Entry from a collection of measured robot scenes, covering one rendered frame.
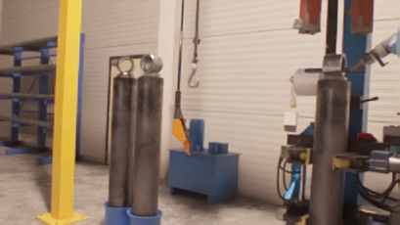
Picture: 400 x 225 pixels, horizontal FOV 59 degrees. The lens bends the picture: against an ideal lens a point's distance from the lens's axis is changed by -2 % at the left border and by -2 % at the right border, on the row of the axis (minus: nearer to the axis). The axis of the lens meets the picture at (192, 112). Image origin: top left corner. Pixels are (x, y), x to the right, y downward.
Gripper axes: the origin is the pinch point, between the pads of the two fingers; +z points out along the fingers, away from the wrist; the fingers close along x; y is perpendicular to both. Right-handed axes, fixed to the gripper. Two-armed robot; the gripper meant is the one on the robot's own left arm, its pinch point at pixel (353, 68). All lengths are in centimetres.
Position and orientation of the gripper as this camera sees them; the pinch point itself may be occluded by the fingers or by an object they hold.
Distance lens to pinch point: 252.7
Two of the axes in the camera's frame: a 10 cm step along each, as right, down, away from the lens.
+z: -6.8, 5.3, 5.1
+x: -6.1, -0.1, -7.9
